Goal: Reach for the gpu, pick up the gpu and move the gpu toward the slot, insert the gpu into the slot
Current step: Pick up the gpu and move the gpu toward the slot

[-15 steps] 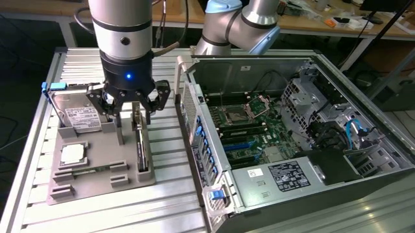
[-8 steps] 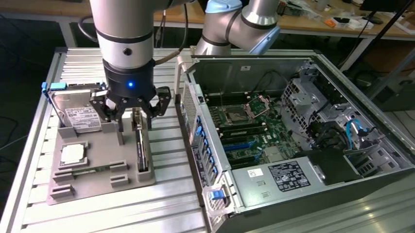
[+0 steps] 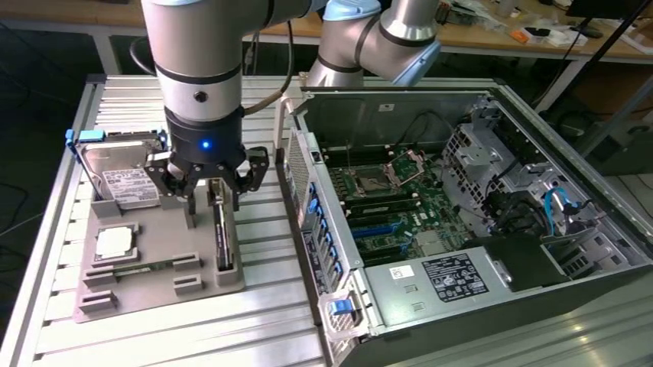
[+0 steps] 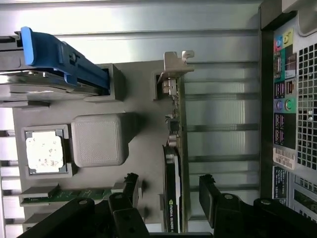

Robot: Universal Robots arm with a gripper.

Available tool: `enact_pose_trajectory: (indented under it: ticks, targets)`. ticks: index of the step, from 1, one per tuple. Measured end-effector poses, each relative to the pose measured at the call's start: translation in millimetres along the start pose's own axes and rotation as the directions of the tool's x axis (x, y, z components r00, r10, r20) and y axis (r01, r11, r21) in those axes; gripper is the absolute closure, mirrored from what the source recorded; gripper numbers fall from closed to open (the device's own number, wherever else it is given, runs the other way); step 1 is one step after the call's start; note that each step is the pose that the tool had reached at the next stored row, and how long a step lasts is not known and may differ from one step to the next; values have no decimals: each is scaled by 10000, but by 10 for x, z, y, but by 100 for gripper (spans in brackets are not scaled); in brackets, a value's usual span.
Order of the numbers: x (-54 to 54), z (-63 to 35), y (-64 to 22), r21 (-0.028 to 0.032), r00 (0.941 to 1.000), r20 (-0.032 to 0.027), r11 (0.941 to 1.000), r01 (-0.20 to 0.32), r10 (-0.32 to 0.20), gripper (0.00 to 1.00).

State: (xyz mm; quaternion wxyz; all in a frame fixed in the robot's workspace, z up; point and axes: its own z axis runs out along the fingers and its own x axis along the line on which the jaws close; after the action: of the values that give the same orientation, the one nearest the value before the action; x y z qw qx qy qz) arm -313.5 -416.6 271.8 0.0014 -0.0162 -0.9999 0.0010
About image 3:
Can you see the silver CPU chip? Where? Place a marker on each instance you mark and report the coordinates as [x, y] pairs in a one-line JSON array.
[[117, 243]]

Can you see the black box on floor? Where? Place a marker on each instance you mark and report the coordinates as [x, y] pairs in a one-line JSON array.
[[625, 149]]

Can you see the blue disk caddy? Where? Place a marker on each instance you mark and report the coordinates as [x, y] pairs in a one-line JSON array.
[[91, 135]]

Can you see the wooden desk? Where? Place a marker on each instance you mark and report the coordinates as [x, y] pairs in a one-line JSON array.
[[76, 15]]

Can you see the grey power supply unit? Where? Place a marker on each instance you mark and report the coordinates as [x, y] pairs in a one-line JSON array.
[[408, 286]]

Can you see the grey parts rack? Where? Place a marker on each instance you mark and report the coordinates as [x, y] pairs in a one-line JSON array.
[[153, 290]]

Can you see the black open PC case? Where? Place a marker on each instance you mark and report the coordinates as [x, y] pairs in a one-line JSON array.
[[587, 302]]

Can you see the silver disk bay cage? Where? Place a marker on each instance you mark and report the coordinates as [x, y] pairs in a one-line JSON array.
[[472, 160]]

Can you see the blue expansion slot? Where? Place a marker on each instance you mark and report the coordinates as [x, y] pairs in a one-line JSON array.
[[380, 231]]

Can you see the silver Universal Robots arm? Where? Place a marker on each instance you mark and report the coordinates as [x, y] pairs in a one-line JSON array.
[[197, 57]]

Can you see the green RAM stick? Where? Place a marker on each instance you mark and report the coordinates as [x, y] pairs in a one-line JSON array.
[[138, 268]]

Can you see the black stand pole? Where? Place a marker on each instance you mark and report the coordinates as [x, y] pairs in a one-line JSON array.
[[603, 46]]

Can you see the blue case latch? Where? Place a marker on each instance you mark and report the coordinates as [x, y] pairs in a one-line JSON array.
[[340, 307]]

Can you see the green motherboard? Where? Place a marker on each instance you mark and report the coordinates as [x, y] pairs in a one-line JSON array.
[[433, 221]]

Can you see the blue slot retainer strip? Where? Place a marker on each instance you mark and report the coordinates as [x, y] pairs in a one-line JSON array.
[[326, 237]]

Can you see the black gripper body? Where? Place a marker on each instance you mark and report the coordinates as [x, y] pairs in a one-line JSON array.
[[205, 145]]

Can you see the metal socket cover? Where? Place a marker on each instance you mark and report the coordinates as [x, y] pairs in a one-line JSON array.
[[408, 164]]

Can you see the silver hard disk drive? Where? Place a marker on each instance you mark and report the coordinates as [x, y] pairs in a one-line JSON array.
[[119, 168]]

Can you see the black air shroud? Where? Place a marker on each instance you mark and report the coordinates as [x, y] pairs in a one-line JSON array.
[[525, 264]]

